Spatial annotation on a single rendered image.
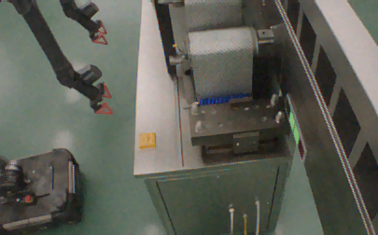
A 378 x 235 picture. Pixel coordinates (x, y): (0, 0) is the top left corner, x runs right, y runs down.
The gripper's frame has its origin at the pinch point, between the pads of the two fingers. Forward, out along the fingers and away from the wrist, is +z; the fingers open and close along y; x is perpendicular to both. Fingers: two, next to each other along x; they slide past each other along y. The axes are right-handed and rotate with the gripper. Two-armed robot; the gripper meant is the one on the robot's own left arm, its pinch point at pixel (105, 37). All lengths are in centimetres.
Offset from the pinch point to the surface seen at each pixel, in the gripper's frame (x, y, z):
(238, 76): -51, -59, 19
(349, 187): -70, -130, -4
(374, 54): -89, -114, -19
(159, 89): -11.7, -33.0, 23.5
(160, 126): -9, -56, 22
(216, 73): -45, -58, 12
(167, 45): -28.1, -22.3, 12.4
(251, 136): -44, -81, 29
